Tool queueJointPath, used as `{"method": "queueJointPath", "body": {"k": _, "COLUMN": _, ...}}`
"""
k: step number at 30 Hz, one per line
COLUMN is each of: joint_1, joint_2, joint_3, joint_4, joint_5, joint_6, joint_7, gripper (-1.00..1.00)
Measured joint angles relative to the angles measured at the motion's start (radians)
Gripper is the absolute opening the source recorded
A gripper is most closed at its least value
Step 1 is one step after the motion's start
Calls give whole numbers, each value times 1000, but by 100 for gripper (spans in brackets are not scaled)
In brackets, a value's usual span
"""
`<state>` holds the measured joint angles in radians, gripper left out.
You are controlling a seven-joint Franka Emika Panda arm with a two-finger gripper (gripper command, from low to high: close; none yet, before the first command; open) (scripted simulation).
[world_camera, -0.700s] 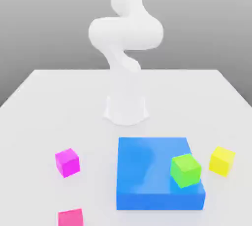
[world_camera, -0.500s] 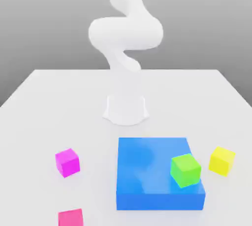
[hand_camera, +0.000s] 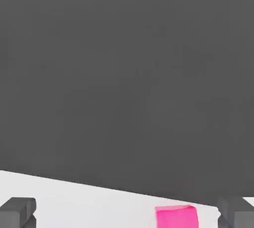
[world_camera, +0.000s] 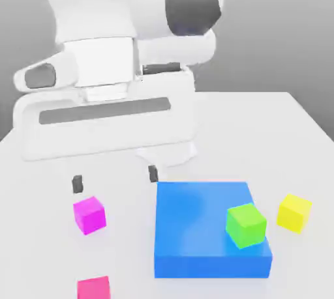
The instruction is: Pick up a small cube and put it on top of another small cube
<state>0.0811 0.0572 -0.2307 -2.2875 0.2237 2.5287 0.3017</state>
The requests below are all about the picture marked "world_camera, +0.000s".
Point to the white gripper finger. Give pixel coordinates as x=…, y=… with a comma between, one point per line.
x=77, y=184
x=153, y=174

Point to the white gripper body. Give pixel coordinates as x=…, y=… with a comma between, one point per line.
x=104, y=134

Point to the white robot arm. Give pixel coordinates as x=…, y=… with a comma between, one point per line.
x=104, y=17

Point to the small magenta cube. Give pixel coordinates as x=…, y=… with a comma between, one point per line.
x=90, y=215

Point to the small pink cube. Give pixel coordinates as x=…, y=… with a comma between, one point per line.
x=93, y=288

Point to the small green cube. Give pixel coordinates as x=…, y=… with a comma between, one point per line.
x=246, y=226

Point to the small yellow cube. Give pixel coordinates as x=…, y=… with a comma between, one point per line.
x=293, y=213

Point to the large blue box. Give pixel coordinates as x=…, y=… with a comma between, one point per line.
x=193, y=226

